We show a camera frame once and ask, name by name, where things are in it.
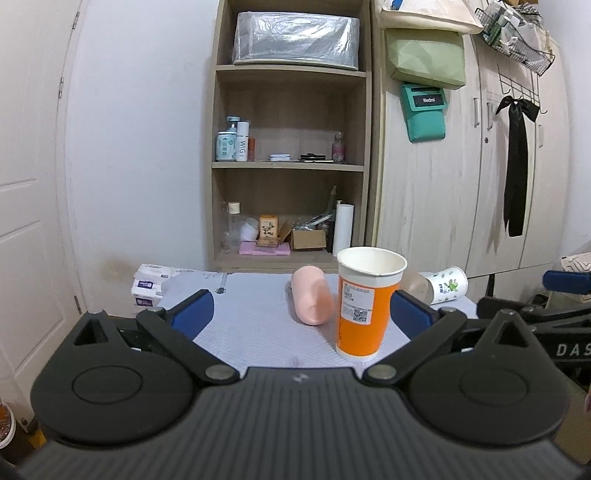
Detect yellow floral box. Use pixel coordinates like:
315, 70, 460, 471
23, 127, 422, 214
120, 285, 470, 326
257, 215, 280, 247

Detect black ribbon bow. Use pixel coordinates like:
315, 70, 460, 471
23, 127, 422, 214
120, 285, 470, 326
495, 96, 541, 238

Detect plastic-wrapped grey storage box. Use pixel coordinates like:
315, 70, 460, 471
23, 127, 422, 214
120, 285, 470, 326
233, 11, 361, 71

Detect white door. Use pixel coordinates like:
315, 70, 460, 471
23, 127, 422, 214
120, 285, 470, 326
0, 0, 88, 402

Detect clear bottle with beige cap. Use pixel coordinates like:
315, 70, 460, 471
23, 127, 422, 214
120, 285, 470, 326
222, 201, 243, 251

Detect orange paper cup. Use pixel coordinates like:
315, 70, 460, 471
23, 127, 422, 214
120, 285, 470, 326
335, 246, 408, 361

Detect white paper roll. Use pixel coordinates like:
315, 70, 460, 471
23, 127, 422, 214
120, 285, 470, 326
332, 203, 355, 258

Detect open cardboard box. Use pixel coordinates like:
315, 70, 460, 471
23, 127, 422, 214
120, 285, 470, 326
279, 222, 328, 251

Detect black wire hook rack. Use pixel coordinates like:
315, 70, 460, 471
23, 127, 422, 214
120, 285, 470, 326
496, 55, 550, 114

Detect black wire basket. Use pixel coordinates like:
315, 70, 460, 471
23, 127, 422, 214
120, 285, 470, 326
475, 0, 556, 77

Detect white tissue pack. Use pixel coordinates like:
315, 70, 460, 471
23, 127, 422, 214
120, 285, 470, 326
130, 263, 178, 308

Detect white tube bottle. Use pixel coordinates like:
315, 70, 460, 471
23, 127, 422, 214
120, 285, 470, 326
235, 121, 250, 162

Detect beige patterned item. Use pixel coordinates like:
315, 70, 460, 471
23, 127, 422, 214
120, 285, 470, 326
560, 253, 591, 277

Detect teal pouch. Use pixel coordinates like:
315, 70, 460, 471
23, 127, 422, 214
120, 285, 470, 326
400, 82, 450, 144

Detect pink cup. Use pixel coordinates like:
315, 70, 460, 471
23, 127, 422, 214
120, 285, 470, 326
290, 266, 335, 326

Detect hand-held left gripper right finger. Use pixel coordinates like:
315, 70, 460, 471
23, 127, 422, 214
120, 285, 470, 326
362, 290, 537, 385

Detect wooden open shelf unit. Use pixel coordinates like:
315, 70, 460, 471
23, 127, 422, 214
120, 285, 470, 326
210, 0, 382, 273

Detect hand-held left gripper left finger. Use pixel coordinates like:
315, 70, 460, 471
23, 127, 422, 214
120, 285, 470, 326
73, 289, 241, 385

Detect white cup with green print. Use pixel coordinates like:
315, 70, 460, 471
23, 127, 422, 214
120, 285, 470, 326
419, 266, 469, 306

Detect orange-filled container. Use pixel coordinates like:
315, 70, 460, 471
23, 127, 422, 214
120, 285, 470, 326
0, 399, 17, 446

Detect beige cup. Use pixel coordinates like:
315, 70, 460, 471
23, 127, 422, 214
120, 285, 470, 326
401, 270, 433, 306

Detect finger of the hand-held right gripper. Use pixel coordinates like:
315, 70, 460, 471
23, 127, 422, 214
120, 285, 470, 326
542, 270, 591, 295
477, 296, 591, 326

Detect flat pink box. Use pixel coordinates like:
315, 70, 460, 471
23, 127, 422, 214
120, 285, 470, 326
239, 242, 291, 256

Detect cream fabric bag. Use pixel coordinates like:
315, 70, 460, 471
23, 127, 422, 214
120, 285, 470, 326
375, 0, 483, 35

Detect pale wooden wardrobe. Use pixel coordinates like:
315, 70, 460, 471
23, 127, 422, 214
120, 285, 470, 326
369, 0, 571, 280

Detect light green pouch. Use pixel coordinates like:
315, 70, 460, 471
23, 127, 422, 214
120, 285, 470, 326
385, 28, 467, 90

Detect teal pump bottle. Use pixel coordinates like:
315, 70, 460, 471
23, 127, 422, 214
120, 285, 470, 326
216, 116, 241, 162

